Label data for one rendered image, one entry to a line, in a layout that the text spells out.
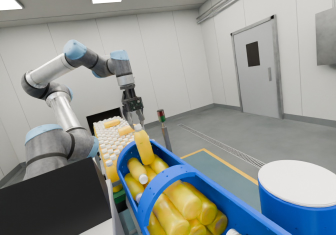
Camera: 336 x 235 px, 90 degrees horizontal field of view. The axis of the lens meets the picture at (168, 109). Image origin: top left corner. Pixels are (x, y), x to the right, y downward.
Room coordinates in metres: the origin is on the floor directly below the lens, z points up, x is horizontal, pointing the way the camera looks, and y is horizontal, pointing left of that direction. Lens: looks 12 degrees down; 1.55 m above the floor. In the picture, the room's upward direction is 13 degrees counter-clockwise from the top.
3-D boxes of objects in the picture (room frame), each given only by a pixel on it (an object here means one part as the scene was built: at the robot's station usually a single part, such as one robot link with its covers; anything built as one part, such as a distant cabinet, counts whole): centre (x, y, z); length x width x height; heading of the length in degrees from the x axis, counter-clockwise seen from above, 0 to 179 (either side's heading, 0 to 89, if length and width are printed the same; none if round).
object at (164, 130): (1.44, 0.07, 0.55); 0.04 x 0.04 x 1.10; 25
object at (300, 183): (0.59, -0.45, 1.03); 0.28 x 0.28 x 0.01
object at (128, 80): (0.79, 0.16, 1.56); 0.08 x 0.08 x 0.05
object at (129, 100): (0.78, 0.16, 1.48); 0.09 x 0.08 x 0.12; 25
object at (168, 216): (0.48, 0.08, 1.11); 0.19 x 0.07 x 0.07; 25
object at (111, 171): (0.99, 0.44, 0.99); 0.07 x 0.07 x 0.19
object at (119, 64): (0.79, 0.16, 1.64); 0.09 x 0.08 x 0.11; 63
